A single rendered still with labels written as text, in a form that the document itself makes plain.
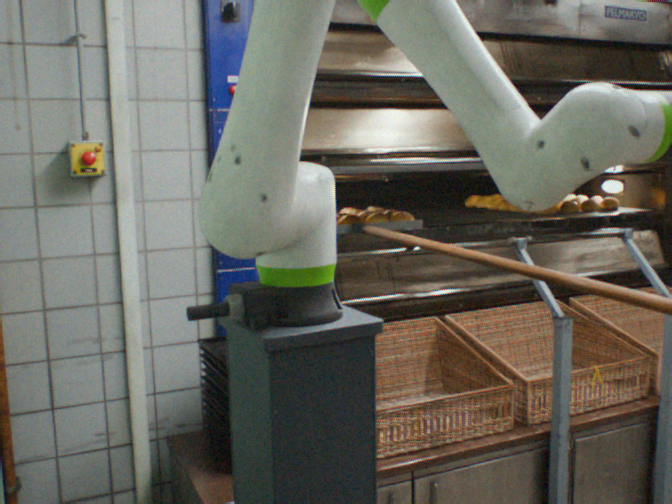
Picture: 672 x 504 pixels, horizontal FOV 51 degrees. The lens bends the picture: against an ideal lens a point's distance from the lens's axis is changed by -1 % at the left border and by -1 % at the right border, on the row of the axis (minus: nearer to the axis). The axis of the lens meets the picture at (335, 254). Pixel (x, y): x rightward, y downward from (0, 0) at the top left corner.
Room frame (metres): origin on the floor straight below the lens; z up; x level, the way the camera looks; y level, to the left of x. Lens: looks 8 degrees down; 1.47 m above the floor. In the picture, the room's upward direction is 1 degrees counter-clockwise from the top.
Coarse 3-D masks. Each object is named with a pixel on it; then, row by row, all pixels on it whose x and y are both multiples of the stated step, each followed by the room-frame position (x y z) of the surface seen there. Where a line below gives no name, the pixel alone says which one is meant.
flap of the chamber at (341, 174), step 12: (336, 168) 2.27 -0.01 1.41; (348, 168) 2.29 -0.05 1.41; (360, 168) 2.30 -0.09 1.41; (372, 168) 2.32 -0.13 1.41; (384, 168) 2.34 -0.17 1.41; (396, 168) 2.36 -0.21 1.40; (408, 168) 2.38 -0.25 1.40; (420, 168) 2.40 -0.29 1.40; (432, 168) 2.42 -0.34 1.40; (444, 168) 2.44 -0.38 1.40; (456, 168) 2.46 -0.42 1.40; (468, 168) 2.48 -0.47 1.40; (480, 168) 2.50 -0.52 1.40; (624, 168) 2.92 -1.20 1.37; (636, 168) 2.97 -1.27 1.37; (648, 168) 3.02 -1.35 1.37; (660, 168) 3.07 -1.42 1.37; (336, 180) 2.43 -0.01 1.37; (348, 180) 2.46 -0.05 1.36; (360, 180) 2.50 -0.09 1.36; (372, 180) 2.53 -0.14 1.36
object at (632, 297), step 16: (400, 240) 2.18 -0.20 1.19; (416, 240) 2.09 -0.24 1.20; (464, 256) 1.86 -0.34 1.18; (480, 256) 1.79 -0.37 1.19; (496, 256) 1.75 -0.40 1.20; (512, 272) 1.68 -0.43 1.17; (528, 272) 1.62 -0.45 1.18; (544, 272) 1.57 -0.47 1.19; (560, 272) 1.53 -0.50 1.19; (576, 288) 1.47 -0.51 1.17; (592, 288) 1.43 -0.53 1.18; (608, 288) 1.39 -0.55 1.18; (624, 288) 1.36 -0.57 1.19; (640, 304) 1.31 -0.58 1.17; (656, 304) 1.28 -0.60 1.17
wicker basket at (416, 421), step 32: (416, 320) 2.51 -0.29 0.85; (384, 352) 2.43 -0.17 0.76; (448, 352) 2.46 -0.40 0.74; (416, 384) 2.45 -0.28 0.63; (448, 384) 2.46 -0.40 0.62; (512, 384) 2.13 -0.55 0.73; (384, 416) 1.95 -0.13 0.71; (416, 416) 1.99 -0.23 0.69; (448, 416) 2.24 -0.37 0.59; (480, 416) 2.08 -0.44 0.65; (512, 416) 2.12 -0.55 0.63; (384, 448) 1.95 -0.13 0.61; (416, 448) 1.99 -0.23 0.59
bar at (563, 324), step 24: (504, 240) 2.27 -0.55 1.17; (528, 240) 2.30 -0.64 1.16; (552, 240) 2.35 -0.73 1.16; (576, 240) 2.40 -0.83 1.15; (624, 240) 2.49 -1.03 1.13; (648, 264) 2.41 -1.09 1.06; (552, 312) 2.13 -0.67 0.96; (552, 384) 2.11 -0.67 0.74; (552, 408) 2.11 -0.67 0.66; (552, 432) 2.11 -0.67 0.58; (552, 456) 2.10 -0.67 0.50; (552, 480) 2.10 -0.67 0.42
